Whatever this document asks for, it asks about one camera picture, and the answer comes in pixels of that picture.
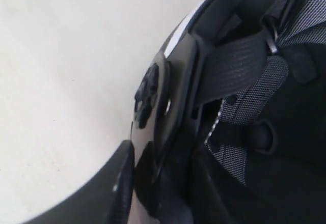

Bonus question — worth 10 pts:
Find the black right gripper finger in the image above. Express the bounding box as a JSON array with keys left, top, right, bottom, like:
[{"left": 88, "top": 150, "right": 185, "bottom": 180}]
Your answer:
[{"left": 32, "top": 141, "right": 134, "bottom": 224}]

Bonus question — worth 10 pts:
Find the black helmet with tinted visor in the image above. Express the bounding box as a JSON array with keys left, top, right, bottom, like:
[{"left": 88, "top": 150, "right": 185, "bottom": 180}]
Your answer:
[{"left": 131, "top": 0, "right": 325, "bottom": 223}]

